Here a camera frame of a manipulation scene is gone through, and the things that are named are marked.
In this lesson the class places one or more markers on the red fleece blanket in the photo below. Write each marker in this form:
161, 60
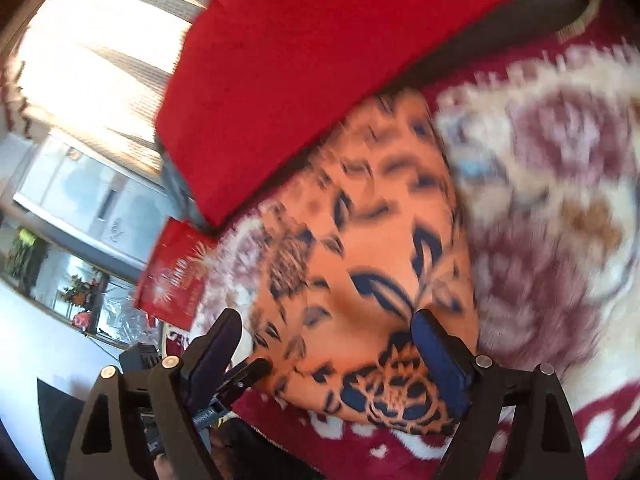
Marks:
258, 80

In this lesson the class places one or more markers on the red gift bag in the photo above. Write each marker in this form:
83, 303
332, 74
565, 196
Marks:
172, 284

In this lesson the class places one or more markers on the orange black floral garment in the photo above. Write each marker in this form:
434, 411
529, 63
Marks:
368, 233

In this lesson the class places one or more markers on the cream maroon floral plush blanket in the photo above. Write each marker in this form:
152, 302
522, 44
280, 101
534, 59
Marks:
542, 146

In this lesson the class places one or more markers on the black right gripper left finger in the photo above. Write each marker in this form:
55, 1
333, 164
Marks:
109, 440

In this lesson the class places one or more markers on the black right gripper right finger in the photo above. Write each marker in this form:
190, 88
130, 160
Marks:
543, 443

